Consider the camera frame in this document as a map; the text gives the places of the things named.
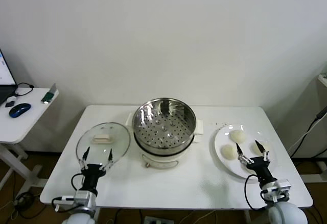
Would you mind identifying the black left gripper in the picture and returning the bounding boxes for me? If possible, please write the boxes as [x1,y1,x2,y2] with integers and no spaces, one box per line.
[78,146,114,191]

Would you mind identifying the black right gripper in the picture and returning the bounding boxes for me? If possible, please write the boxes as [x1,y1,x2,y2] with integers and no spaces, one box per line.
[235,139,275,184]

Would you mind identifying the white steamed baozi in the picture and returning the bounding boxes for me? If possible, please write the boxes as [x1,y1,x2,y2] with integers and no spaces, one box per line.
[249,142,271,156]
[230,130,246,143]
[220,144,240,160]

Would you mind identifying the round glass pot lid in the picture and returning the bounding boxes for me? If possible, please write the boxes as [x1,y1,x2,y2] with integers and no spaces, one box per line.
[76,121,132,170]

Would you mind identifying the perforated steel steamer basket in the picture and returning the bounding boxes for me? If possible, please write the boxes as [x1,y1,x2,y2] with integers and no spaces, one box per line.
[132,97,197,151]

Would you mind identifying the large white plate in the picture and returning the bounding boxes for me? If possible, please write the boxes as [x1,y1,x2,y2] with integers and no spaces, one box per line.
[213,124,278,180]

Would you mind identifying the white electric cooker base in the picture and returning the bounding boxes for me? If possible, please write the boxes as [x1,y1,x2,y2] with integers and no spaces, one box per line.
[125,111,205,170]

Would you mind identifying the white side table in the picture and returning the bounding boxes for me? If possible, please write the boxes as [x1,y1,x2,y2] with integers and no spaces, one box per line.
[0,87,60,191]

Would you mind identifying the white floor power strip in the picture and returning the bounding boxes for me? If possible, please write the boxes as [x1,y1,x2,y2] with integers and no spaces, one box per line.
[144,215,174,224]

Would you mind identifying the blue computer mouse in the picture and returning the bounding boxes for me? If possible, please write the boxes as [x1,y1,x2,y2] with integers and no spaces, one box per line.
[9,103,32,119]

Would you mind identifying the white shelf unit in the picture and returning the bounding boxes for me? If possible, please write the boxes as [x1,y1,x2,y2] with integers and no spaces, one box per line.
[317,73,327,99]

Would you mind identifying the black laptop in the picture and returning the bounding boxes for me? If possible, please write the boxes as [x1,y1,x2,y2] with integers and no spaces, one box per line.
[0,47,18,105]

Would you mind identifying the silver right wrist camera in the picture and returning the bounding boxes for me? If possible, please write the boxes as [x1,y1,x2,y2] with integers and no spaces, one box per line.
[274,179,292,193]

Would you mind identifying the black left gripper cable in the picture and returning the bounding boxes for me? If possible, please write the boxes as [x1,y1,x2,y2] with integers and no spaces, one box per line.
[52,172,86,212]

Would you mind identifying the white stand foot frame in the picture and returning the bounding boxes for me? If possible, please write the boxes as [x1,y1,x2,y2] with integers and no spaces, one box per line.
[298,160,327,184]

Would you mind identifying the green handled scraper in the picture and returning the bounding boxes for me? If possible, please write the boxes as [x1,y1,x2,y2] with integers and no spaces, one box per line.
[41,83,57,105]

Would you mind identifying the black cable with plug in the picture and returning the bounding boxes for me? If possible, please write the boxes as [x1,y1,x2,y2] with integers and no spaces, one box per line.
[290,105,327,158]

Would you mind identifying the black floor cable coil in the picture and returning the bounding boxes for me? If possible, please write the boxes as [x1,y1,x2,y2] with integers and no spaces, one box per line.
[10,190,46,219]

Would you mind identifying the black looped desk cable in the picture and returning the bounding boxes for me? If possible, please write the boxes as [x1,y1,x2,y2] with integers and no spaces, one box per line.
[14,82,35,97]

